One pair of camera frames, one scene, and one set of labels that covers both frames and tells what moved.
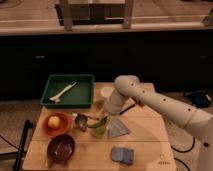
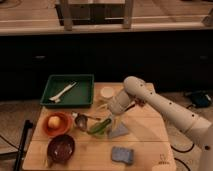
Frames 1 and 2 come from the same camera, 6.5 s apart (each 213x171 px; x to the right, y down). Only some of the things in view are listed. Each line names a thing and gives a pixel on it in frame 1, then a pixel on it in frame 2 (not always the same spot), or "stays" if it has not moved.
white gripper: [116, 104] stays
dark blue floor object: [201, 99] stays
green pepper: [96, 122] -> [100, 128]
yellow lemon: [54, 122] stays
